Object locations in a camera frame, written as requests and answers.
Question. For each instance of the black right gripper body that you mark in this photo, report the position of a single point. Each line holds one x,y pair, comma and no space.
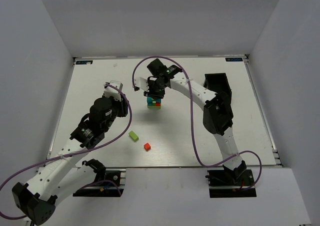
154,93

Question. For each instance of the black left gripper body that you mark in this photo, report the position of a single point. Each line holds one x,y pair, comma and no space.
122,105

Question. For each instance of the teal arch block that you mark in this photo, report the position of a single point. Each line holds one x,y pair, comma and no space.
150,99

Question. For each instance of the long green arch block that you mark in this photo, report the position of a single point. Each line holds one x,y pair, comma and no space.
153,107

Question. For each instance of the green rectangular block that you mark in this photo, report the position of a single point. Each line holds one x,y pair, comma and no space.
133,136

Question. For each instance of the black plastic bin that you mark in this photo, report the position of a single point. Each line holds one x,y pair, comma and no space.
218,82

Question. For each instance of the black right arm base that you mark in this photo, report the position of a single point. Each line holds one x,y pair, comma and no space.
220,186

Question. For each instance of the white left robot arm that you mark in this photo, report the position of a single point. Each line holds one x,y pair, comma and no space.
68,172

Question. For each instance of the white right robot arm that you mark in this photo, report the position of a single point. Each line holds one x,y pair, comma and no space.
216,107

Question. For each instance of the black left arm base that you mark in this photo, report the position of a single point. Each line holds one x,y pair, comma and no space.
111,184

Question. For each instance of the left blue table label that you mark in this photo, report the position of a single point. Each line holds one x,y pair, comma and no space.
84,62

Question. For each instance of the blue table label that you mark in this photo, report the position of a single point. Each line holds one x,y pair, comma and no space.
84,62
234,59

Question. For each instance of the right blue table label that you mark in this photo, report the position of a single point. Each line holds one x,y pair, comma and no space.
234,59

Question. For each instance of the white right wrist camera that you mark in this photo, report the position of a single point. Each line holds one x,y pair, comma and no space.
140,83

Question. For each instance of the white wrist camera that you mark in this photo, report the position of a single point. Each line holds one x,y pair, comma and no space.
140,83
113,89

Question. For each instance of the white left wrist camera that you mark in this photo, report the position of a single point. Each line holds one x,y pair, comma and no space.
113,89

